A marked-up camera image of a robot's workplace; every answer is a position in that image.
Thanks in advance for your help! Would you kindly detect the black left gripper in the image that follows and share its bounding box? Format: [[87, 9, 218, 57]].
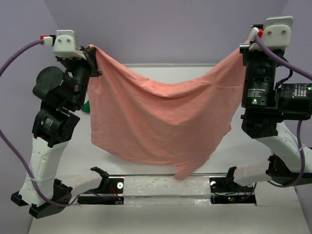
[[60, 44, 106, 107]]

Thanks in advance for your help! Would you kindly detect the pink t shirt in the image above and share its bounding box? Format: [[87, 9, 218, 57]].
[[88, 49, 246, 180]]

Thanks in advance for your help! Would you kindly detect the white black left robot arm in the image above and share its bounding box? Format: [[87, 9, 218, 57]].
[[11, 47, 109, 219]]

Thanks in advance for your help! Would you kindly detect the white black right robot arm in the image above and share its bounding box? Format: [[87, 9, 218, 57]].
[[224, 44, 312, 191]]

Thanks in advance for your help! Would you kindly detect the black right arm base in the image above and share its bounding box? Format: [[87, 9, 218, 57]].
[[209, 177, 256, 205]]

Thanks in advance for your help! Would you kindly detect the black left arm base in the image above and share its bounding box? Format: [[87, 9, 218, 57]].
[[77, 176, 124, 205]]

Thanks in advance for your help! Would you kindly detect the green t shirt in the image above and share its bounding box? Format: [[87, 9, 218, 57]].
[[81, 101, 90, 114]]

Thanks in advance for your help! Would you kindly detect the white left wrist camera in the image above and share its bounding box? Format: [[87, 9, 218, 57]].
[[40, 30, 87, 60]]

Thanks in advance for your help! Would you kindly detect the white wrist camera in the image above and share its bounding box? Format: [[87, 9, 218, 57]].
[[40, 30, 87, 60], [249, 16, 294, 51]]

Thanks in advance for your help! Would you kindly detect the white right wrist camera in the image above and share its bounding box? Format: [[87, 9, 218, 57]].
[[249, 16, 294, 51]]

